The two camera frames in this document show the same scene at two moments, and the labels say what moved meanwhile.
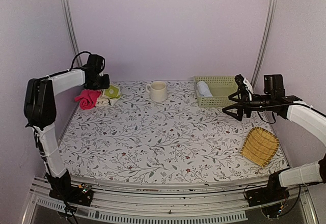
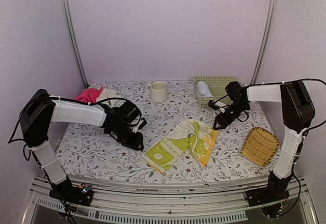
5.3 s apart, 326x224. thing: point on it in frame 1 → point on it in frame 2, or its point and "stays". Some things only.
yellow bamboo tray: (260, 145) stays
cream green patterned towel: (109, 96) → (163, 152)
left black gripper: (106, 85) → (135, 143)
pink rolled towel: (87, 99) stays
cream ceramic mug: (157, 90) stays
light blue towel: (204, 89) stays
